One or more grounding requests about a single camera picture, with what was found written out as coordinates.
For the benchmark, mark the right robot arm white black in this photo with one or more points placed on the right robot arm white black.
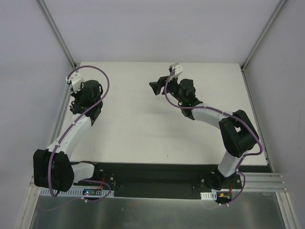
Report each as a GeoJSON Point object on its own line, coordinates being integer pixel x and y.
{"type": "Point", "coordinates": [238, 134]}

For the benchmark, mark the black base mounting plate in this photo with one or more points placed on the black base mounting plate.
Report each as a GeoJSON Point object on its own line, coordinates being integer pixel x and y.
{"type": "Point", "coordinates": [170, 181]}

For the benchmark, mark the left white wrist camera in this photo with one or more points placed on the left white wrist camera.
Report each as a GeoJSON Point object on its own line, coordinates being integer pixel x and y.
{"type": "Point", "coordinates": [76, 81]}

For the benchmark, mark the white cable duct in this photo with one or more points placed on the white cable duct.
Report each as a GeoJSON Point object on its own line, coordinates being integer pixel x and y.
{"type": "Point", "coordinates": [215, 195]}
{"type": "Point", "coordinates": [86, 193]}

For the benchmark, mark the right aluminium frame post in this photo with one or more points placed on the right aluminium frame post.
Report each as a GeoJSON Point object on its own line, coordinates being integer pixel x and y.
{"type": "Point", "coordinates": [263, 34]}

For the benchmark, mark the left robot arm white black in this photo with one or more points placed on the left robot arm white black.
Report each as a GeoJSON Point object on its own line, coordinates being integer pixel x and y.
{"type": "Point", "coordinates": [53, 165]}

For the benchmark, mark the left aluminium frame post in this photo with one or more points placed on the left aluminium frame post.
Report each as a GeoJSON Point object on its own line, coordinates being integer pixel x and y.
{"type": "Point", "coordinates": [56, 32]}

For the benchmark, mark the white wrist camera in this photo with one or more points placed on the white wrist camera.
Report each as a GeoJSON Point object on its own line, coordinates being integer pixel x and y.
{"type": "Point", "coordinates": [175, 70]}
{"type": "Point", "coordinates": [76, 81]}

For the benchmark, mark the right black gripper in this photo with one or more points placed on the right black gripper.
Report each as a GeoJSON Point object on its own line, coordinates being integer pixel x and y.
{"type": "Point", "coordinates": [163, 84]}

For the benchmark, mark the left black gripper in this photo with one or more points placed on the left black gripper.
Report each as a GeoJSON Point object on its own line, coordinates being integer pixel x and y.
{"type": "Point", "coordinates": [75, 105]}

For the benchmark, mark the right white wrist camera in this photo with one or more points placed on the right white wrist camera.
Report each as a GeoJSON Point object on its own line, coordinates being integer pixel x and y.
{"type": "Point", "coordinates": [175, 70]}

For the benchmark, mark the aluminium frame post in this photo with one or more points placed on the aluminium frame post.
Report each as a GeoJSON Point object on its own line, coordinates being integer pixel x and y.
{"type": "Point", "coordinates": [263, 34]}
{"type": "Point", "coordinates": [56, 32]}

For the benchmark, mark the right white cable duct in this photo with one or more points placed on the right white cable duct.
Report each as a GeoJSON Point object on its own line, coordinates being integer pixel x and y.
{"type": "Point", "coordinates": [215, 195]}

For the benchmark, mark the left white cable duct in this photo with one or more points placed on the left white cable duct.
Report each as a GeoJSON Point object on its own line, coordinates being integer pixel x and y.
{"type": "Point", "coordinates": [86, 193]}

